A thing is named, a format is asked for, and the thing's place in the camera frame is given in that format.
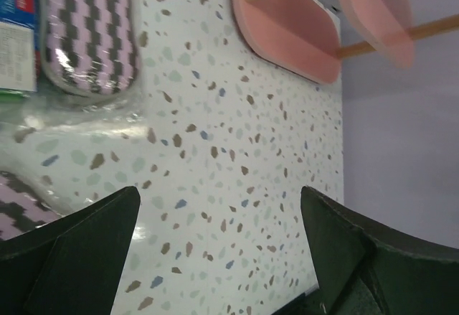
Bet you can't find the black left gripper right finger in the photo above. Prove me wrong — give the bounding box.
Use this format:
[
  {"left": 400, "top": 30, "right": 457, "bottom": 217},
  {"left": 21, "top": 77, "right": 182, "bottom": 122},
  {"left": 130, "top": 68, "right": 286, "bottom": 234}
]
[{"left": 299, "top": 185, "right": 459, "bottom": 315}]

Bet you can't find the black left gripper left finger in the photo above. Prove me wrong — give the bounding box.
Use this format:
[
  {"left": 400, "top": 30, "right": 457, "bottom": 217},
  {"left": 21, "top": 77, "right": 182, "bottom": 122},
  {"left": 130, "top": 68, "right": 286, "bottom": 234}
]
[{"left": 1, "top": 186, "right": 141, "bottom": 314}]

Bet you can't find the purple striped sponge pack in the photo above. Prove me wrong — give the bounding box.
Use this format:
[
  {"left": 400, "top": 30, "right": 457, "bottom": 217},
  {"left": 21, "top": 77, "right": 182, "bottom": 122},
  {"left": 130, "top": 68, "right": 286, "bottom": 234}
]
[
  {"left": 39, "top": 0, "right": 140, "bottom": 99},
  {"left": 0, "top": 171, "right": 61, "bottom": 241}
]

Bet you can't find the pink three-tier shelf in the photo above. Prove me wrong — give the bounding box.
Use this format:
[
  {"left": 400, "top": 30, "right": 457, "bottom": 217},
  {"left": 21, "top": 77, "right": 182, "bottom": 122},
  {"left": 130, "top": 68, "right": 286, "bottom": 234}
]
[{"left": 232, "top": 0, "right": 458, "bottom": 84}]

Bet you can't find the blue green sponge pack right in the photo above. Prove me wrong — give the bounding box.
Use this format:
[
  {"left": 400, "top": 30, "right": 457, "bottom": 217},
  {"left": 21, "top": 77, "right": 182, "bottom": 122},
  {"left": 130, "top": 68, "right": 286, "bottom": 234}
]
[{"left": 1, "top": 0, "right": 40, "bottom": 103}]

